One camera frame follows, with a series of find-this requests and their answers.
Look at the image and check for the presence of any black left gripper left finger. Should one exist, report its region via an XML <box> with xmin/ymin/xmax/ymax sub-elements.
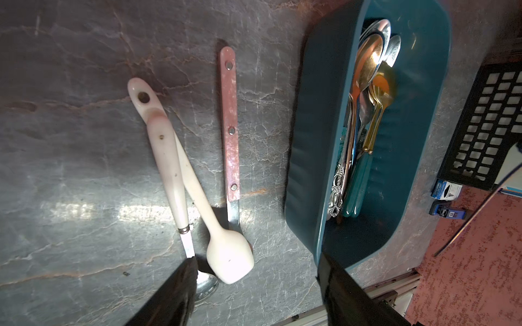
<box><xmin>126</xmin><ymin>257</ymin><xmax>198</xmax><ymax>325</ymax></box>

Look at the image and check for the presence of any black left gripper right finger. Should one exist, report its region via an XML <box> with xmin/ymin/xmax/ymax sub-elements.
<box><xmin>317</xmin><ymin>253</ymin><xmax>410</xmax><ymax>326</ymax></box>

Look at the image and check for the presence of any patterned handle steel spoon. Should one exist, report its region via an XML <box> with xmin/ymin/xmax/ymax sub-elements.
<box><xmin>327</xmin><ymin>96</ymin><xmax>353</xmax><ymax>220</ymax></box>

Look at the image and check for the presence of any green handled spoon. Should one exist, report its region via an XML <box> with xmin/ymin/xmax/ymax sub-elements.
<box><xmin>342</xmin><ymin>58</ymin><xmax>396</xmax><ymax>217</ymax></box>

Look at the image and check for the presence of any white handled steel spoon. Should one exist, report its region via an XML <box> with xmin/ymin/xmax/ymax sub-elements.
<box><xmin>145</xmin><ymin>109</ymin><xmax>220</xmax><ymax>304</ymax></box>

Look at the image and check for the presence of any gold spoon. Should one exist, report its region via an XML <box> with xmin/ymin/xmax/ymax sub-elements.
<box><xmin>338</xmin><ymin>33</ymin><xmax>383</xmax><ymax>216</ymax></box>

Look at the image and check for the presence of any white handle steel spoon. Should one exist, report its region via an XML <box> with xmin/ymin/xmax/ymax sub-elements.
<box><xmin>358</xmin><ymin>19</ymin><xmax>392</xmax><ymax>60</ymax></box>

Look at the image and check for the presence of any white blue small box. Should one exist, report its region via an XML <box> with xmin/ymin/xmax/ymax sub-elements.
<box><xmin>431</xmin><ymin>179</ymin><xmax>463</xmax><ymax>201</ymax></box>

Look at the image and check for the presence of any teal plastic storage box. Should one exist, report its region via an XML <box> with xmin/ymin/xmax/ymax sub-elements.
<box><xmin>285</xmin><ymin>1</ymin><xmax>451</xmax><ymax>269</ymax></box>

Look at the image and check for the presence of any blue stapler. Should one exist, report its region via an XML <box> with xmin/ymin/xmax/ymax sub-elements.
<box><xmin>429</xmin><ymin>200</ymin><xmax>467</xmax><ymax>220</ymax></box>

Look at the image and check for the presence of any black mesh file rack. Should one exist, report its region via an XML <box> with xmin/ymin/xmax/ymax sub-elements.
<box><xmin>438</xmin><ymin>62</ymin><xmax>521</xmax><ymax>190</ymax></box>

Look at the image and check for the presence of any aluminium rail frame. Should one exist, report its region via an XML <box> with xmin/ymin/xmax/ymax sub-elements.
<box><xmin>275</xmin><ymin>270</ymin><xmax>422</xmax><ymax>325</ymax></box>

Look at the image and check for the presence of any pink handled spoon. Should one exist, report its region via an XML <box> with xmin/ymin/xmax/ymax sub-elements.
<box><xmin>219</xmin><ymin>46</ymin><xmax>241</xmax><ymax>232</ymax></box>

